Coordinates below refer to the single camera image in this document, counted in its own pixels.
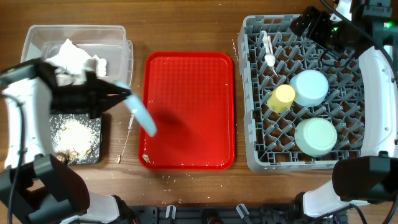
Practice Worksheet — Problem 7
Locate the white napkin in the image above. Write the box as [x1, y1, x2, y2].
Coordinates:
[45, 39, 107, 77]

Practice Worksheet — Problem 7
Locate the red serving tray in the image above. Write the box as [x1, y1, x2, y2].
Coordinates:
[138, 51, 236, 170]

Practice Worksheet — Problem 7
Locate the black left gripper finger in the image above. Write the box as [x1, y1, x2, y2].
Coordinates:
[96, 80, 131, 95]
[98, 93, 129, 115]

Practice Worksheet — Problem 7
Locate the clear plastic waste bin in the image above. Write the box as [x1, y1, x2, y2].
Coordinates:
[21, 25, 134, 85]

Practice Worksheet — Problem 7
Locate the light blue plate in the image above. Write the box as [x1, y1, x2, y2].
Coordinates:
[113, 80, 157, 137]

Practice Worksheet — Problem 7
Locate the white plastic spoon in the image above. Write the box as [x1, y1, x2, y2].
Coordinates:
[261, 30, 272, 67]

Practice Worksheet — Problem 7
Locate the grey dishwasher rack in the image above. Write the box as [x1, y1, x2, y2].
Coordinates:
[238, 15, 371, 172]

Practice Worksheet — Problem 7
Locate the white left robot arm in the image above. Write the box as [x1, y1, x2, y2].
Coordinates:
[1, 58, 139, 223]

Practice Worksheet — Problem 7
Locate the light blue bowl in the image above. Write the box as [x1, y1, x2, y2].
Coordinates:
[289, 70, 329, 107]

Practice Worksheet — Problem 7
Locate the yellow plastic cup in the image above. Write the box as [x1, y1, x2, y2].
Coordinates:
[267, 84, 296, 113]

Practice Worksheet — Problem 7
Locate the food scrap on tray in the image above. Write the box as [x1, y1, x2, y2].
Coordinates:
[142, 154, 150, 163]

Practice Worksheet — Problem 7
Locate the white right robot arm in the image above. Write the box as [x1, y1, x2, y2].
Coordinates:
[264, 1, 397, 223]

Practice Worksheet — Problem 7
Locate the food scrap on table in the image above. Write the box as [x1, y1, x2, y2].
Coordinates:
[115, 155, 121, 164]

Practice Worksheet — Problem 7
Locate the mint green bowl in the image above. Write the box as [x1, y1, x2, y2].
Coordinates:
[294, 118, 337, 157]

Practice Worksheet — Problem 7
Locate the black waste tray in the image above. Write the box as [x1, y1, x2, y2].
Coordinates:
[49, 113, 103, 166]

